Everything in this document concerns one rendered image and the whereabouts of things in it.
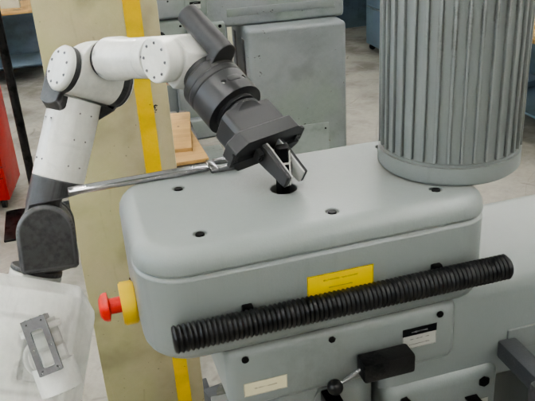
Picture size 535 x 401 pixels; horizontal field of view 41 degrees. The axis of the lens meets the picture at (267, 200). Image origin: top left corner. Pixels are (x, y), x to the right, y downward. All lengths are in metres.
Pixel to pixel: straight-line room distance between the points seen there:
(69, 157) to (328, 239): 0.55
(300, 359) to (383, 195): 0.24
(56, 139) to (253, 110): 0.41
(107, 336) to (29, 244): 1.87
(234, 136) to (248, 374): 0.31
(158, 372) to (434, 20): 2.56
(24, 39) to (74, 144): 8.79
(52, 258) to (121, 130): 1.50
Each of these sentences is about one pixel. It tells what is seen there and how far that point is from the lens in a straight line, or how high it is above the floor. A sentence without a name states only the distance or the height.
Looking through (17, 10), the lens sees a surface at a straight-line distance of 9.10.
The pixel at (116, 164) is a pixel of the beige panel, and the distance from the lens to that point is 2.77.
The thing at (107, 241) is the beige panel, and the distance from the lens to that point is 2.90.
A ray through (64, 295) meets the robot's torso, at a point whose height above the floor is 1.65.
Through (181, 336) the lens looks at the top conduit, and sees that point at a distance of 0.86.
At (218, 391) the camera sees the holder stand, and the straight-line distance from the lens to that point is 1.77.
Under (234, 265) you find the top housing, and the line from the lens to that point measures 0.86.
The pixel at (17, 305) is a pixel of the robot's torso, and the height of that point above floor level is 1.66.
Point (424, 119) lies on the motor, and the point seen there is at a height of 1.98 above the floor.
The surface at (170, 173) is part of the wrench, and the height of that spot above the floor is 1.90.
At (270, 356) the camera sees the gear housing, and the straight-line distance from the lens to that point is 0.96.
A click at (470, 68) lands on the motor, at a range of 0.94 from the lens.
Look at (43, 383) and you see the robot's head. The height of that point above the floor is 1.61.
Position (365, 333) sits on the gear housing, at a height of 1.71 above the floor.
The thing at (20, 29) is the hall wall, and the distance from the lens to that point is 10.02.
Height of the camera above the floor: 2.30
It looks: 25 degrees down
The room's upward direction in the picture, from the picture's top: 4 degrees counter-clockwise
